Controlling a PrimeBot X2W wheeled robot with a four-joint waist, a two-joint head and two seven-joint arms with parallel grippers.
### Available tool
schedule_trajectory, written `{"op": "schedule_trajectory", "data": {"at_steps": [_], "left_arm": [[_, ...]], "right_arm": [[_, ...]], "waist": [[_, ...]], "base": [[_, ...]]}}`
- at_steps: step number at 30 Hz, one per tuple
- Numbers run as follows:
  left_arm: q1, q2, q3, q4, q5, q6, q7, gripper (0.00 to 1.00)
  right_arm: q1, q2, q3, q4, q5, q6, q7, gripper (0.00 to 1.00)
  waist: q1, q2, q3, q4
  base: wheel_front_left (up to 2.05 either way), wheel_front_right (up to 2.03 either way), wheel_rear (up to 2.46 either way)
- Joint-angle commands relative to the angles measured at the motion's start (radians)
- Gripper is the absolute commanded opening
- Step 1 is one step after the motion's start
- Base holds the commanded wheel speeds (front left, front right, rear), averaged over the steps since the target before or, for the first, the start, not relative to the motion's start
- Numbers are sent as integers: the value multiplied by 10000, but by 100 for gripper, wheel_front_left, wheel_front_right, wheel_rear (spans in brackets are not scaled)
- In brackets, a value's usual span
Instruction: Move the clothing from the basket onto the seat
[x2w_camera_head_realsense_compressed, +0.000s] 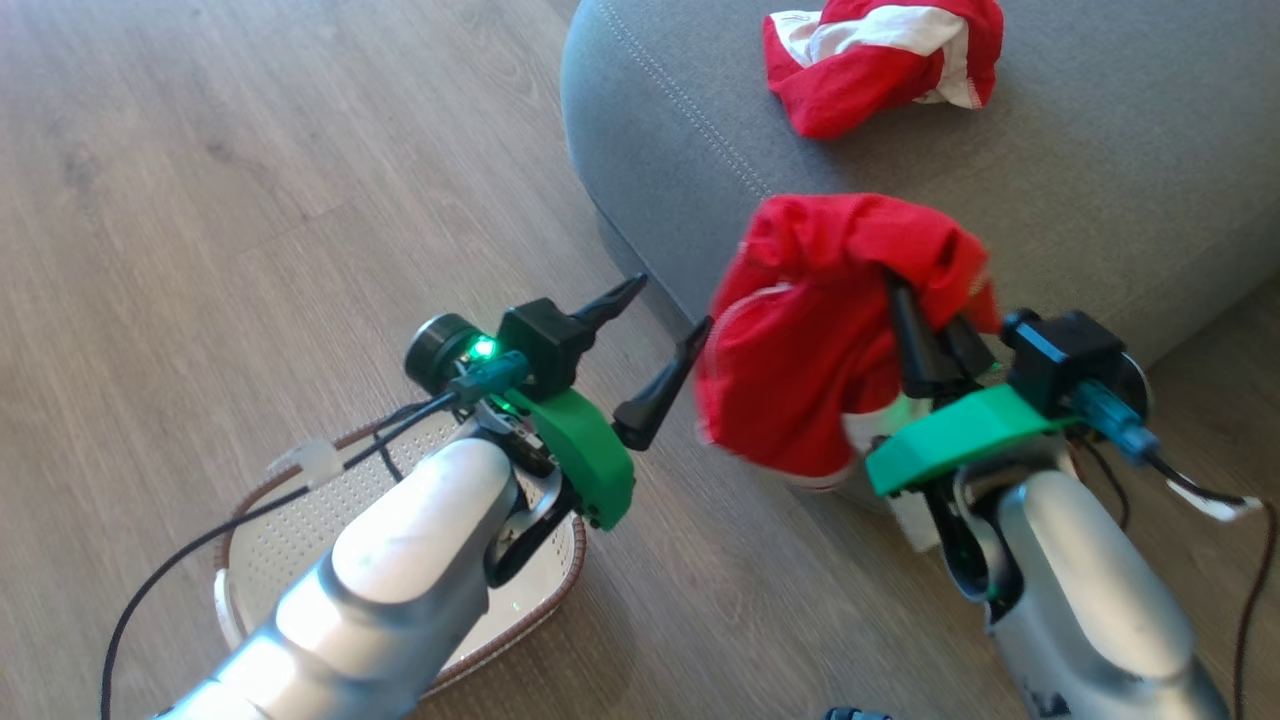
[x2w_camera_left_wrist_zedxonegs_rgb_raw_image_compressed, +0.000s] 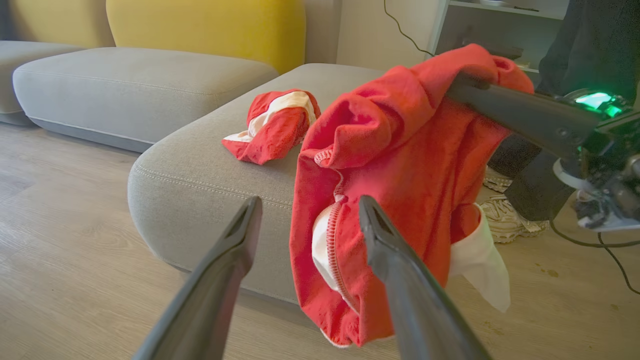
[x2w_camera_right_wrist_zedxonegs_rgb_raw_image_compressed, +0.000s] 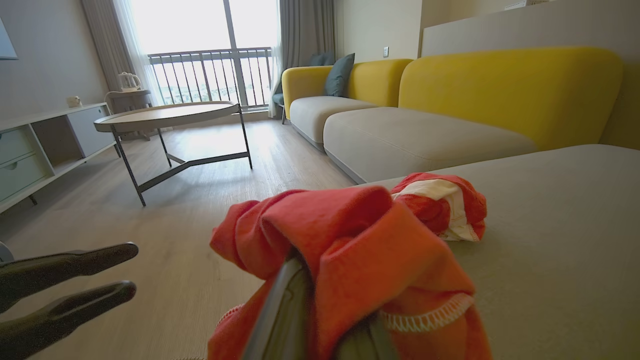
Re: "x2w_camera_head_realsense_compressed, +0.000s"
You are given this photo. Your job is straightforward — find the dark right arm cable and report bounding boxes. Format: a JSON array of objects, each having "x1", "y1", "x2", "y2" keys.
[{"x1": 1075, "y1": 385, "x2": 1280, "y2": 720}]

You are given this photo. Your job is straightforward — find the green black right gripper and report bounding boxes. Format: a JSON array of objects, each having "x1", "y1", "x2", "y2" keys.
[{"x1": 864, "y1": 270, "x2": 1153, "y2": 498}]

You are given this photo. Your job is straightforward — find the red white striped garment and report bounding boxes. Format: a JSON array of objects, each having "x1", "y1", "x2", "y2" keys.
[{"x1": 762, "y1": 0, "x2": 1005, "y2": 140}]

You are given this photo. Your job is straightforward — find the grey fabric sofa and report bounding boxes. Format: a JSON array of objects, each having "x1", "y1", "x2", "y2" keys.
[{"x1": 560, "y1": 0, "x2": 1280, "y2": 516}]

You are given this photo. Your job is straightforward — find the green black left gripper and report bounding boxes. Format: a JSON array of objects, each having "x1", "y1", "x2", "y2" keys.
[{"x1": 404, "y1": 274, "x2": 714, "y2": 532}]

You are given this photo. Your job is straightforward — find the white perforated laundry basket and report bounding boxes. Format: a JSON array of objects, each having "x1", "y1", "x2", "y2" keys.
[{"x1": 212, "y1": 404, "x2": 589, "y2": 699}]

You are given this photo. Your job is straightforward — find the white cable clip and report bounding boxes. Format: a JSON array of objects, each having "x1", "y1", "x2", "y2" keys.
[{"x1": 267, "y1": 440, "x2": 342, "y2": 490}]

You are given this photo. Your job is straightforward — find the plain red garment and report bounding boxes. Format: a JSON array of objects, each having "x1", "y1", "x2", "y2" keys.
[{"x1": 694, "y1": 193, "x2": 1001, "y2": 479}]

